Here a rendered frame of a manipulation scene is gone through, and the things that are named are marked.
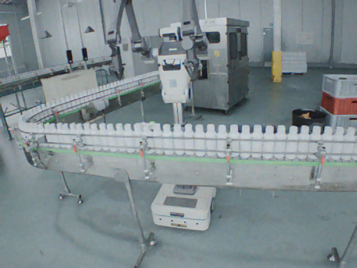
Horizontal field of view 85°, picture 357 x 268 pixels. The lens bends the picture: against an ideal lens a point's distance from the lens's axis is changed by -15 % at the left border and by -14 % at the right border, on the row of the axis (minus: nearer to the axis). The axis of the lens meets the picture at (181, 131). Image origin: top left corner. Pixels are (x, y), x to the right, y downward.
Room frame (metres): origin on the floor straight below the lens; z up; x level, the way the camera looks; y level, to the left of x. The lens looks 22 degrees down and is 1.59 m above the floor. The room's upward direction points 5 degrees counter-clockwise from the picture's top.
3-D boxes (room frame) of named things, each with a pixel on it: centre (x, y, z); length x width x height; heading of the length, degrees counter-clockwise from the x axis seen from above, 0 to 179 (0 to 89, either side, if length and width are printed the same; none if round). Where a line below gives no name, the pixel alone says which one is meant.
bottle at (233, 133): (1.05, -0.27, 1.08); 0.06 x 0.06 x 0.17
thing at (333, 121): (2.50, -2.23, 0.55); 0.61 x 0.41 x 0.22; 81
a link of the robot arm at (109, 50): (1.34, 0.35, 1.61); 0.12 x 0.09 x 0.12; 166
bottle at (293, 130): (0.96, -0.55, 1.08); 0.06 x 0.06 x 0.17
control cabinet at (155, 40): (8.21, 0.74, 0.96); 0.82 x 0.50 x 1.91; 146
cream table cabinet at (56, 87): (5.01, 2.44, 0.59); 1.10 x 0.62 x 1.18; 146
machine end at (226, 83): (5.54, -0.96, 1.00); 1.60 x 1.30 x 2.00; 146
